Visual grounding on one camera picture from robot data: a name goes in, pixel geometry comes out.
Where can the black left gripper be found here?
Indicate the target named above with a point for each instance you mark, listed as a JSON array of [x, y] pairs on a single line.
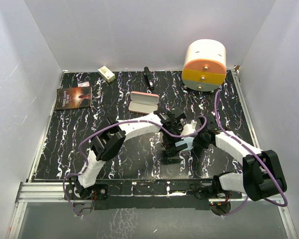
[[170, 149]]

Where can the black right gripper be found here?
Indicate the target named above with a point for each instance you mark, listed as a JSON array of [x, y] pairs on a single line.
[[197, 143]]

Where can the light blue cleaning cloth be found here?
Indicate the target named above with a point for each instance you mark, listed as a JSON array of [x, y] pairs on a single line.
[[185, 144]]

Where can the pink glasses case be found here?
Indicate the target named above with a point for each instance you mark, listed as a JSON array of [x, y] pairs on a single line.
[[143, 103]]

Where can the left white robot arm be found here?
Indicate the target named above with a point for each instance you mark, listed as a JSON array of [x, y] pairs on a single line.
[[107, 142]]

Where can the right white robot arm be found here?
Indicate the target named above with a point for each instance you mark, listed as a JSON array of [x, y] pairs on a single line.
[[262, 175]]

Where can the round drawer cabinet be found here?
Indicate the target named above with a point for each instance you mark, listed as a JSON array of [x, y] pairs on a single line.
[[204, 68]]

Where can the black marker pen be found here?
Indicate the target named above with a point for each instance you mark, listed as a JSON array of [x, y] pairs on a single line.
[[148, 77]]

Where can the small cream box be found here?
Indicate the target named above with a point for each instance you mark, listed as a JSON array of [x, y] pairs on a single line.
[[107, 74]]

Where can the dark book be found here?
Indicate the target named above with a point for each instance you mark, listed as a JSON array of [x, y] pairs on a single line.
[[73, 98]]

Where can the small pink card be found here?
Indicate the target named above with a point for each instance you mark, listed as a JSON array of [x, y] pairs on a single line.
[[83, 84]]

